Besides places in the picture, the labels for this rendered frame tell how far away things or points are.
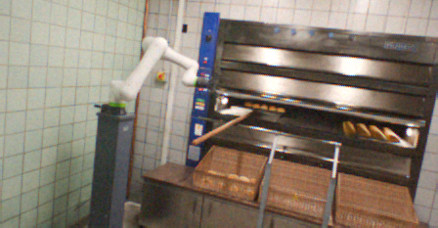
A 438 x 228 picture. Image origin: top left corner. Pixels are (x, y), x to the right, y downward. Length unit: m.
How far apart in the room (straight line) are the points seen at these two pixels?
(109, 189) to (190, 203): 0.75
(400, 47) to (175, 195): 2.29
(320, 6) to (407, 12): 0.69
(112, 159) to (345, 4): 2.30
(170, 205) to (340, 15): 2.24
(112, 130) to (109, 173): 0.32
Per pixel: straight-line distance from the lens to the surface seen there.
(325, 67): 3.08
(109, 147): 2.54
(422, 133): 3.21
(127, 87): 2.34
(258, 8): 3.23
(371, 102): 3.11
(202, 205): 2.98
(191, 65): 2.75
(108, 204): 2.67
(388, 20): 3.16
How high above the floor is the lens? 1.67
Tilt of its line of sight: 7 degrees down
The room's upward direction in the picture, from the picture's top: 8 degrees clockwise
